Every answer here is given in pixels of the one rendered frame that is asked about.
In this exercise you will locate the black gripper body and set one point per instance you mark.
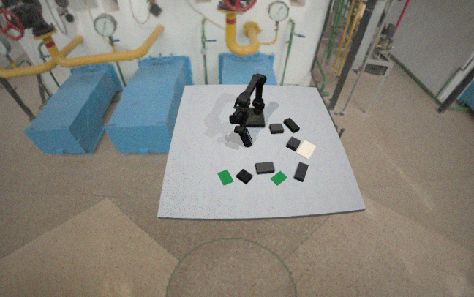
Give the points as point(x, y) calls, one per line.
point(240, 129)

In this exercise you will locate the flat green rectangular card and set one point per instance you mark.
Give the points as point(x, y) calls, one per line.
point(225, 177)

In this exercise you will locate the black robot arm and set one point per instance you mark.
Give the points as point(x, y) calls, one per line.
point(244, 99)

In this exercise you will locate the cream flat square tile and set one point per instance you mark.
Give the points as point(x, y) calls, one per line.
point(306, 149)

